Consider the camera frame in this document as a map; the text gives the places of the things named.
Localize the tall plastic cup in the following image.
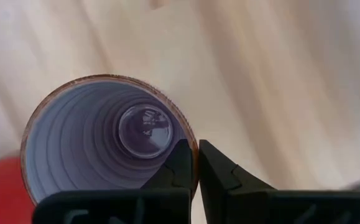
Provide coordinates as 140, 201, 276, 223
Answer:
20, 73, 199, 206

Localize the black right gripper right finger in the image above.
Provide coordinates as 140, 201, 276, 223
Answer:
198, 139, 360, 224

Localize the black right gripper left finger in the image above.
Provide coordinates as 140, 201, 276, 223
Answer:
32, 138, 195, 224

